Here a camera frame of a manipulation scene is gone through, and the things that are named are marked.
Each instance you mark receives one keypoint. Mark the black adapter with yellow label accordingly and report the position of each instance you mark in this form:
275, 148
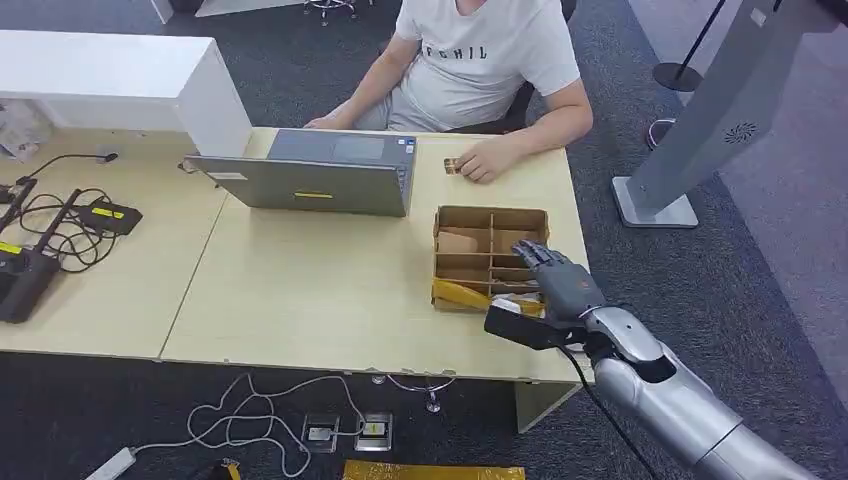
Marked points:
109, 217

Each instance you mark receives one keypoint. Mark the white desk partition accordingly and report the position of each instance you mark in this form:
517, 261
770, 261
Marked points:
119, 86

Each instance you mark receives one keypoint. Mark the stack of white cards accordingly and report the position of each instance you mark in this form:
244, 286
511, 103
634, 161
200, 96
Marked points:
510, 301

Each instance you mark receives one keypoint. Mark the gold foil box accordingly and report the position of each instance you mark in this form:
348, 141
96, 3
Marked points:
434, 471

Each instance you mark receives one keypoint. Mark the black stanchion post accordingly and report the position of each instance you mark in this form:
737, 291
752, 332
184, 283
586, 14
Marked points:
677, 76

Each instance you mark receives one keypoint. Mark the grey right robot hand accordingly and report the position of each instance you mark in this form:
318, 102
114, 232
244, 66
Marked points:
566, 288

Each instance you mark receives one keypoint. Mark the grey laptop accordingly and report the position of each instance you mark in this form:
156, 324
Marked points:
318, 189

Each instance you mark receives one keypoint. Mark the silver kiosk stand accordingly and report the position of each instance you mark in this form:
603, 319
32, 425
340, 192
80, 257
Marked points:
719, 112

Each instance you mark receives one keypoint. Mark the steel floor socket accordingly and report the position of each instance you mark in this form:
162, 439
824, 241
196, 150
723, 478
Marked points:
374, 430
320, 433

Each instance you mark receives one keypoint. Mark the small tan card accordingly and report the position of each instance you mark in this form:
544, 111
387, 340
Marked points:
452, 166

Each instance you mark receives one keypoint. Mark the white cabinet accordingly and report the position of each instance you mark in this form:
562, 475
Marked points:
218, 6

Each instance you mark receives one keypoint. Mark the white power strip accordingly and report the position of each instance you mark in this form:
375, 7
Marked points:
112, 466

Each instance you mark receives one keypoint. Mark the person's right hand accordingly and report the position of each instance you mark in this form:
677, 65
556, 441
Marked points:
328, 122

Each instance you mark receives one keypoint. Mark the pale desk leg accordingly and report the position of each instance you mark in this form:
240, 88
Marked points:
540, 404

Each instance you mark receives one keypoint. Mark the black clip device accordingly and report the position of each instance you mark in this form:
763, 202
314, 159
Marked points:
10, 195

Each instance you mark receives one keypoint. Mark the chrome chair base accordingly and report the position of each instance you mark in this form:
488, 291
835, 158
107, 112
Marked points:
330, 6

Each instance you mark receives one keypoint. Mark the person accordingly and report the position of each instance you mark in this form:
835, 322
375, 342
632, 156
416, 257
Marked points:
477, 66

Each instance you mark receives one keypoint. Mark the person's left hand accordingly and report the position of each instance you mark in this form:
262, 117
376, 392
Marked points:
487, 162

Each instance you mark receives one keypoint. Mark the crumpled clear plastic bag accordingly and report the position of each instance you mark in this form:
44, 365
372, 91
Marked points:
20, 129

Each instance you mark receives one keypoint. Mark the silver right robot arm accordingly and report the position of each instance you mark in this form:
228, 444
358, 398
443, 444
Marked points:
669, 397

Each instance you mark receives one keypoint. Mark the cardboard divider box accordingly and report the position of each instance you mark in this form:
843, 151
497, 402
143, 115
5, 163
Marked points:
464, 262

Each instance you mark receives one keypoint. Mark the black device with antenna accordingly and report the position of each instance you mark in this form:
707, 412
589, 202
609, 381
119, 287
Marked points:
23, 285

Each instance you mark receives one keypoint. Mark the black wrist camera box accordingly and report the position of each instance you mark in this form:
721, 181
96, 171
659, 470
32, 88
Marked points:
526, 328

